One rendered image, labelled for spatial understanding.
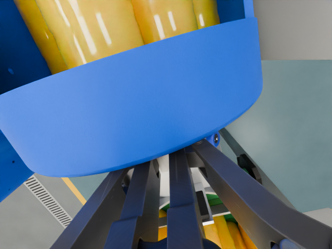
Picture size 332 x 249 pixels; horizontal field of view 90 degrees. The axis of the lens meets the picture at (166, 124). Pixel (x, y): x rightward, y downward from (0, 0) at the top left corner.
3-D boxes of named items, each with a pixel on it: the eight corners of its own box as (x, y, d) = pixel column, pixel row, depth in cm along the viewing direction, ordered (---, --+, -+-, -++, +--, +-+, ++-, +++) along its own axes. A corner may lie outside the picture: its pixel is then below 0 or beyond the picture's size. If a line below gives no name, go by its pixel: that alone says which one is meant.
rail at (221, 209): (261, 194, 47) (267, 203, 44) (261, 197, 47) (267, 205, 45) (129, 224, 51) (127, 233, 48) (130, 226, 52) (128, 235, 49)
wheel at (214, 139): (222, 142, 41) (214, 142, 42) (219, 126, 40) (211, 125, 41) (215, 151, 38) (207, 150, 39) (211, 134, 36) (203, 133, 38)
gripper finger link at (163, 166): (169, 171, 15) (161, 174, 15) (168, 138, 21) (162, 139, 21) (159, 143, 14) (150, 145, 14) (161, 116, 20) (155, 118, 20)
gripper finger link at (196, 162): (170, 159, 12) (209, 148, 12) (169, 132, 17) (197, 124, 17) (175, 175, 13) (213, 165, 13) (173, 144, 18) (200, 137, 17)
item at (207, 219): (200, 178, 48) (212, 216, 36) (202, 184, 49) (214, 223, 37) (167, 186, 49) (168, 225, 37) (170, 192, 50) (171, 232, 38)
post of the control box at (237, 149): (214, 116, 139) (315, 229, 45) (215, 120, 140) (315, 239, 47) (209, 117, 139) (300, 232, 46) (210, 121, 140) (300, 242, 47)
